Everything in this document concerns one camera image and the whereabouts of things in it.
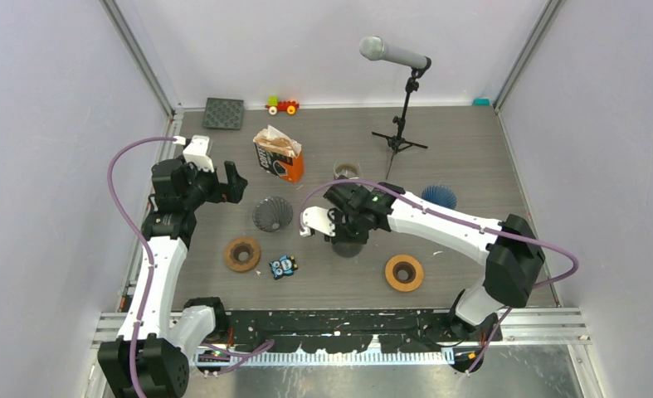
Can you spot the dark glass carafe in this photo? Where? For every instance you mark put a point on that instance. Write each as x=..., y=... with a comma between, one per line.
x=347, y=249

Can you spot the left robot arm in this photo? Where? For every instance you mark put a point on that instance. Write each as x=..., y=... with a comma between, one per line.
x=151, y=354

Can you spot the blue ribbed dripper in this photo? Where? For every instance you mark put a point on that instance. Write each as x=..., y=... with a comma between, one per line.
x=440, y=195

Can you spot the dark grey studded plate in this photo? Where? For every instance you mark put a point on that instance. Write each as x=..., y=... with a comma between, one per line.
x=223, y=114

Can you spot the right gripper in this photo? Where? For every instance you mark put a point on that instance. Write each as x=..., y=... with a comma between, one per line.
x=338, y=236

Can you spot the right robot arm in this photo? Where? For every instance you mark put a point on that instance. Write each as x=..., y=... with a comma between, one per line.
x=506, y=249

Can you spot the teal block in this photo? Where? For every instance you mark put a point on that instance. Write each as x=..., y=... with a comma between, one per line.
x=481, y=102

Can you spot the grey microphone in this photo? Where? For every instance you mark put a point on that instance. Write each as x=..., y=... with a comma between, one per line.
x=374, y=48

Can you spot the blue owl toy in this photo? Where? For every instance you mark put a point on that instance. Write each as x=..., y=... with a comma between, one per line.
x=286, y=265

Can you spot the glass carafe with wooden collar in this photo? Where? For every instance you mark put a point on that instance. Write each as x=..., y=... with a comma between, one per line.
x=347, y=171

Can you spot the grey ribbed dripper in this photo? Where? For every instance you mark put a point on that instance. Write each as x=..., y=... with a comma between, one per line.
x=272, y=214

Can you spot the black microphone tripod stand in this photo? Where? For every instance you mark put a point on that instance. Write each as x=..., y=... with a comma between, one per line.
x=397, y=143

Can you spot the toy train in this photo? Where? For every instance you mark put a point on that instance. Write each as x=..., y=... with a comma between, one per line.
x=275, y=105

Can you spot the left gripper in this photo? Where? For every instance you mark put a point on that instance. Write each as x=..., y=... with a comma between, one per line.
x=230, y=191

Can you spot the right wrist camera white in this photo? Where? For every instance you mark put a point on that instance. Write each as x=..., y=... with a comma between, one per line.
x=316, y=219

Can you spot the orange coffee filter bag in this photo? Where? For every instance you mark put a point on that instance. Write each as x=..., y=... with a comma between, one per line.
x=279, y=154

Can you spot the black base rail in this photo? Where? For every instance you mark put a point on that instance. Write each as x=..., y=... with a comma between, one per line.
x=345, y=331

